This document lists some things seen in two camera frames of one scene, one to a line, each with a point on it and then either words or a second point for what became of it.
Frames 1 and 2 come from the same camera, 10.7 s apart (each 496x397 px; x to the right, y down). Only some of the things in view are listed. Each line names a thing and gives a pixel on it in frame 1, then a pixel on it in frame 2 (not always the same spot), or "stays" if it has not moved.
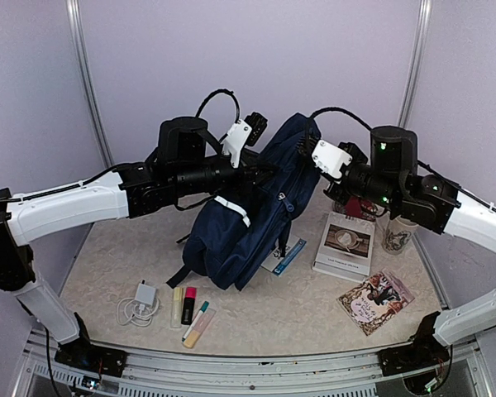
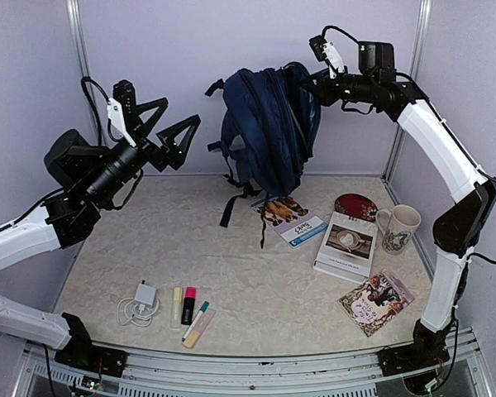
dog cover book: x=276 y=263 to x=291 y=218
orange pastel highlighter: x=199 y=328 stays
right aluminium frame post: x=413 y=62 stays
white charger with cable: x=140 y=309 stays
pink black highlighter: x=188 y=305 stays
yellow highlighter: x=176 y=311 stays
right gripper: x=333 y=188 to x=324 y=89
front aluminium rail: x=151 y=374 stays
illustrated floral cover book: x=374 y=301 stays
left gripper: x=252 y=165 to x=165 y=136
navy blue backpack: x=228 y=237 to x=269 y=126
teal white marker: x=204 y=307 stays
